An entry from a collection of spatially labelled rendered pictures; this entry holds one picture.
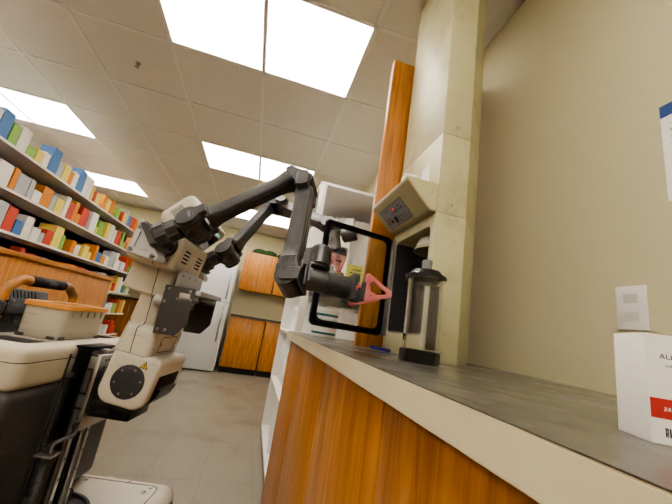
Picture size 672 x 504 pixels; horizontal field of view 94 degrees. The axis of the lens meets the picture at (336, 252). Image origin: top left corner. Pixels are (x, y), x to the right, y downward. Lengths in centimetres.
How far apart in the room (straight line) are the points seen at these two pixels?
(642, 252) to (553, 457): 91
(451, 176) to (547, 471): 99
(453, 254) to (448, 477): 77
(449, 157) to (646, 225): 56
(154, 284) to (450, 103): 124
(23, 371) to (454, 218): 134
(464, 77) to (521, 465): 130
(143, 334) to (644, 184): 154
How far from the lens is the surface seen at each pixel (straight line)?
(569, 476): 27
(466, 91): 139
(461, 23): 159
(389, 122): 164
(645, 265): 113
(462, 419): 34
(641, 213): 117
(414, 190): 108
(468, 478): 39
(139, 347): 125
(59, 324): 139
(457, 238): 110
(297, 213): 94
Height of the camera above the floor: 99
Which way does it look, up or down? 14 degrees up
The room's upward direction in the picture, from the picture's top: 9 degrees clockwise
